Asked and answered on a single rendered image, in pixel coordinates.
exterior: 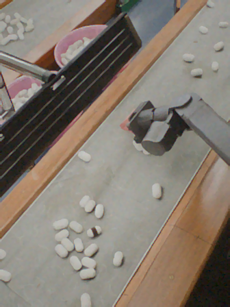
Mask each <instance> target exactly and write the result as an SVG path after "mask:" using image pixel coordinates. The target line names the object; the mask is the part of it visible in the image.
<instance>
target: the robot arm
mask: <svg viewBox="0 0 230 307"><path fill-rule="evenodd" d="M127 123H128V124H127ZM120 127H121V128H122V129H123V130H127V131H129V132H131V133H133V134H134V135H135V136H134V138H133V140H134V141H135V142H136V144H142V147H143V149H144V150H145V151H147V152H149V153H150V154H153V155H155V156H162V155H164V152H166V151H169V150H171V149H172V147H173V145H174V144H175V141H176V140H177V138H178V137H180V136H182V134H183V132H184V130H187V131H190V130H193V131H194V132H195V133H196V135H197V136H200V137H201V138H202V139H203V140H204V142H205V143H206V144H207V145H208V146H209V147H210V148H211V149H212V150H214V151H215V152H216V153H217V154H218V155H219V156H220V157H221V158H222V159H223V160H224V162H225V163H226V164H227V165H228V166H229V167H230V123H228V122H227V121H226V120H224V118H223V117H221V116H220V115H219V114H218V113H217V112H216V111H215V110H213V109H212V108H211V107H210V106H209V105H208V104H206V103H205V102H204V100H203V98H202V97H200V96H199V95H198V94H196V93H195V92H190V93H187V94H184V95H180V96H177V97H173V99H172V101H171V103H170V104H169V105H166V106H161V107H158V108H155V107H154V106H153V104H152V103H151V102H150V101H149V100H148V101H144V102H142V103H141V104H140V105H139V106H138V107H137V108H136V109H133V111H132V112H131V113H130V114H129V115H128V116H127V117H126V119H125V120H124V121H123V122H122V123H121V124H120Z"/></svg>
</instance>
